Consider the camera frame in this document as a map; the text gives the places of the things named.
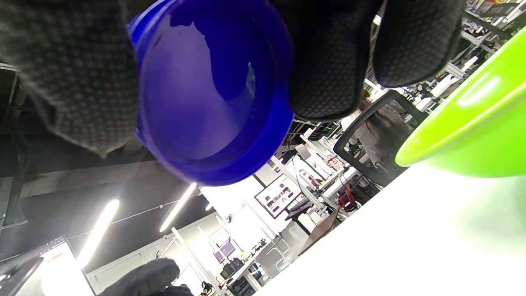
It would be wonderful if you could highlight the wall display board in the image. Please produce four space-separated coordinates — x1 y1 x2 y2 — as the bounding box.
255 175 303 218

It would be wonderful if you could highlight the black mesh office chair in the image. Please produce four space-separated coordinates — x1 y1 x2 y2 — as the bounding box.
334 90 429 187

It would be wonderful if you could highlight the blue dome dice cup cover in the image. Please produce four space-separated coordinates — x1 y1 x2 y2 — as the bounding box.
127 0 295 186

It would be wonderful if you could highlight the person's left hand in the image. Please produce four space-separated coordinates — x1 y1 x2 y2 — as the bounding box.
98 258 194 296

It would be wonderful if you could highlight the person's right hand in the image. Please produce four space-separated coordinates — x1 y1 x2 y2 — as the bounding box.
0 0 468 157

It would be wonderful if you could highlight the lime green plastic bowl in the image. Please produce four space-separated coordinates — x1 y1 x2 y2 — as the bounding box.
395 25 526 178

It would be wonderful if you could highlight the long ceiling light tube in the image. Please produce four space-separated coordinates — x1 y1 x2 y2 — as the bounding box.
77 199 120 268
159 183 198 233

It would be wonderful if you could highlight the brown top side table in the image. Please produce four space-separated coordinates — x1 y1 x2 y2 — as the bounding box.
298 208 342 256

